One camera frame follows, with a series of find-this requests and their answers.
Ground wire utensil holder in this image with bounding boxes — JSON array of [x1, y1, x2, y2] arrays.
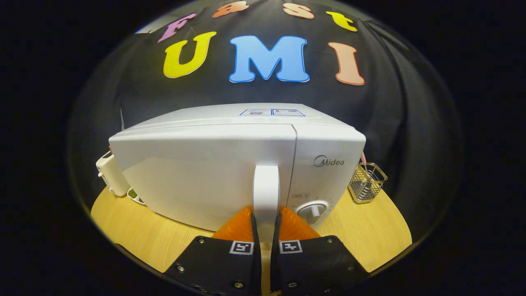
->
[[348, 162, 388, 204]]

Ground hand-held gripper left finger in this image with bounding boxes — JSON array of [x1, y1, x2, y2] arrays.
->
[[164, 206, 262, 296]]

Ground white divided bean dish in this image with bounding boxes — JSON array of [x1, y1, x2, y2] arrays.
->
[[127, 187, 146, 206]]

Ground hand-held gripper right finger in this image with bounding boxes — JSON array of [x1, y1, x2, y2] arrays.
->
[[270, 207, 369, 296]]

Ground white toaster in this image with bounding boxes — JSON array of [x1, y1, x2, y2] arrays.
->
[[96, 151, 131, 197]]

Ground white microwave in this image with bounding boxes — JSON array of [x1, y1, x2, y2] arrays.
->
[[109, 103, 366, 244]]

